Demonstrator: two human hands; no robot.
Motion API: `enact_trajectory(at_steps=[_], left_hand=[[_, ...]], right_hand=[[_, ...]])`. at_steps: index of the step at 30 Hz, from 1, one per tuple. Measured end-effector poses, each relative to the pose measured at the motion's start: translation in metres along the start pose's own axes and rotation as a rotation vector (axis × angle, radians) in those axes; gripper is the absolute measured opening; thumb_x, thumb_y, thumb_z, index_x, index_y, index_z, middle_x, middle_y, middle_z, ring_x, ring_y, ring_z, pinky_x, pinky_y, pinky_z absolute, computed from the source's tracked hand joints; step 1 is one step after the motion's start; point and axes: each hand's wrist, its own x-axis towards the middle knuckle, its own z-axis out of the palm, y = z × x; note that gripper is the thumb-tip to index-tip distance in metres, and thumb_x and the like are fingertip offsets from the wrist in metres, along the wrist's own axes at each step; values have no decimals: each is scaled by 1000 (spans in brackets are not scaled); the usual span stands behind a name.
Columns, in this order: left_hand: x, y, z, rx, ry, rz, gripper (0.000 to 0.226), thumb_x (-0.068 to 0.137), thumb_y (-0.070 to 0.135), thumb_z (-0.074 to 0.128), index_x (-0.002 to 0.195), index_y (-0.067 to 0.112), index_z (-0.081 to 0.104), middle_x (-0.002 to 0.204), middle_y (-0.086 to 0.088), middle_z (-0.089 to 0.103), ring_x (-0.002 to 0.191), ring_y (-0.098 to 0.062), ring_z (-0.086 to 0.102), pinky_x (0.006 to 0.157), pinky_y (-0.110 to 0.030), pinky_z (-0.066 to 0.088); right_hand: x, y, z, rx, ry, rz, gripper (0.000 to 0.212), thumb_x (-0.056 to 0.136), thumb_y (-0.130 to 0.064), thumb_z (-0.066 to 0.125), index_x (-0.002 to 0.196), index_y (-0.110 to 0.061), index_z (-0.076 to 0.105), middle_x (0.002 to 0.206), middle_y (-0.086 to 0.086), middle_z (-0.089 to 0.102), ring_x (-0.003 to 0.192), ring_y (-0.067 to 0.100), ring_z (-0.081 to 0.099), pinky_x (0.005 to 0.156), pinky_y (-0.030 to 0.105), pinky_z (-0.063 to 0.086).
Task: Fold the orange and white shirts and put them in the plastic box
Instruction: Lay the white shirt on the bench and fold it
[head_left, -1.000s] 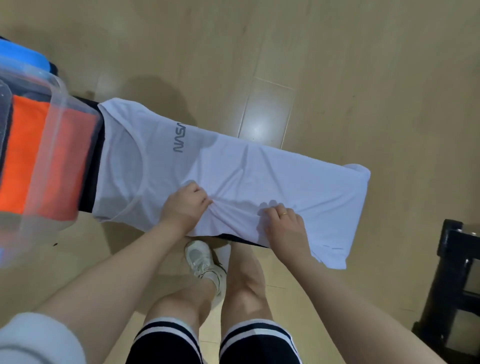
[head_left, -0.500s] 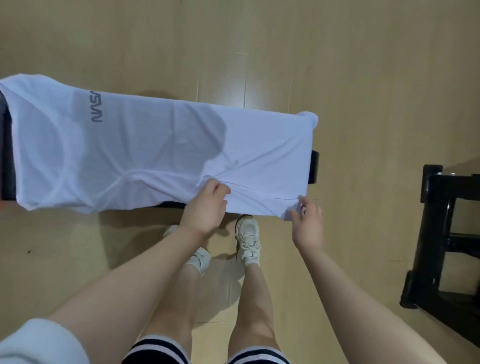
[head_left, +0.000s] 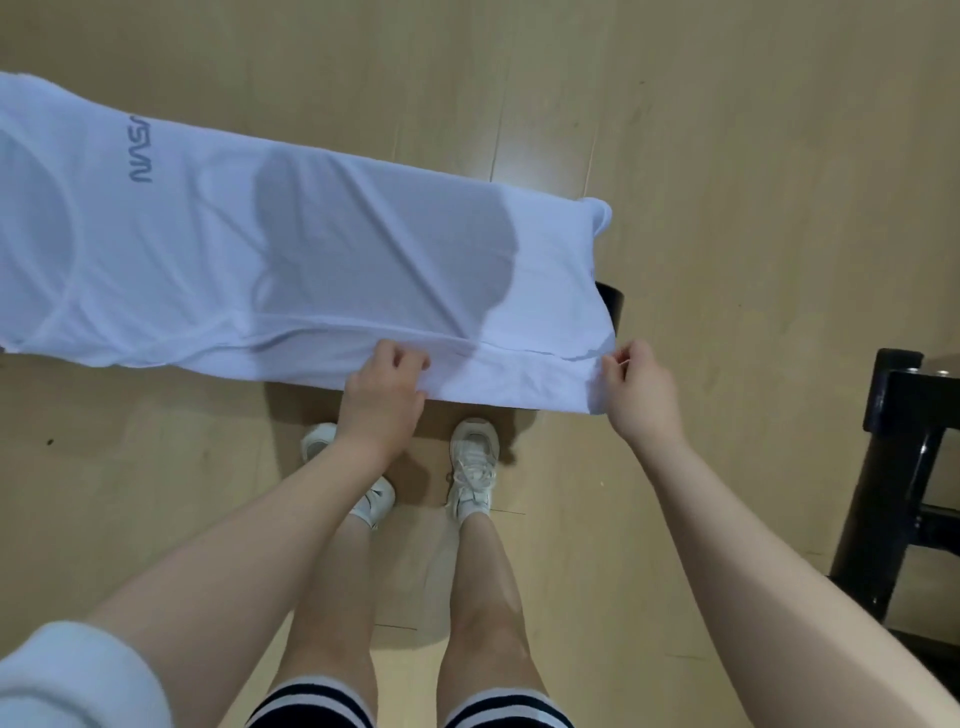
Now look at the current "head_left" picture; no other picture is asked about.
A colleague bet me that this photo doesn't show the person's right hand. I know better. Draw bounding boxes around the person's right hand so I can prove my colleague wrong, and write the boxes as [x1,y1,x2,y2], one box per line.
[601,339,683,446]

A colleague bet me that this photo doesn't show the black white striped shorts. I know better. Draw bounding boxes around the black white striped shorts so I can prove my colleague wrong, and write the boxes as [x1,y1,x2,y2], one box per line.
[243,675,579,728]

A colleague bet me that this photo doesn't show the black wooden chair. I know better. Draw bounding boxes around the black wooden chair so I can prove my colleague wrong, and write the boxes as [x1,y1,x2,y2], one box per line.
[828,348,960,648]

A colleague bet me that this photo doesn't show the person's white sneaker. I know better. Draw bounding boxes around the person's white sneaker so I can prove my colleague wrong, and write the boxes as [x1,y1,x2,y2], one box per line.
[300,422,397,531]
[444,417,501,523]

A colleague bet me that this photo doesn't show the black board under shirt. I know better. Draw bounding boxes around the black board under shirt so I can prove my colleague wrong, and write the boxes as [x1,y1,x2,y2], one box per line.
[592,281,624,340]

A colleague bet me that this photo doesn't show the white shirt sleeve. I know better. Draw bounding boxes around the white shirt sleeve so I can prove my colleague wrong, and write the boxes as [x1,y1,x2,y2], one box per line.
[0,621,178,728]

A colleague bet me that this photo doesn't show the white t-shirt with grey print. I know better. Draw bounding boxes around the white t-shirt with grey print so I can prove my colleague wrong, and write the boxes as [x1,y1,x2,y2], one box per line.
[0,71,615,418]

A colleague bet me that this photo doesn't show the person's left white sneaker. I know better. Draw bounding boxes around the person's left white sneaker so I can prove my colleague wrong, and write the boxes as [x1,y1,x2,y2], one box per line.
[300,422,397,531]

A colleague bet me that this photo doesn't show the person's right white sneaker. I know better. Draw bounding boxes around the person's right white sneaker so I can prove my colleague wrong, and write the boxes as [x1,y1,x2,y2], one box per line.
[444,417,501,523]

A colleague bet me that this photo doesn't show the person's right leg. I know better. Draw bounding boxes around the person's right leg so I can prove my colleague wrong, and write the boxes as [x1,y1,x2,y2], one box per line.
[438,510,550,710]

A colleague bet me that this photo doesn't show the person's left hand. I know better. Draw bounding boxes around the person's left hand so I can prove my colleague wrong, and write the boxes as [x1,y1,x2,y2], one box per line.
[339,339,433,460]

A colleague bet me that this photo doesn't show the person's right forearm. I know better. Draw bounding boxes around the person's right forearm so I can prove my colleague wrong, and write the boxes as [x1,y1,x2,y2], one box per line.
[616,426,960,728]

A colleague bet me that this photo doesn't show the person's leg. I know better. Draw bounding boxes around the person's leg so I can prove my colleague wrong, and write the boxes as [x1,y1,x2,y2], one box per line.
[271,511,378,695]
[438,510,550,710]

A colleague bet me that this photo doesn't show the person's left leg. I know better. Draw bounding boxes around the person's left leg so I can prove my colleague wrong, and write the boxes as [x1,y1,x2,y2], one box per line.
[271,511,378,695]

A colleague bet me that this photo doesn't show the person's left forearm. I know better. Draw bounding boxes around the person's left forearm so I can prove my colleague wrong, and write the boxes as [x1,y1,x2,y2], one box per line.
[86,436,406,728]

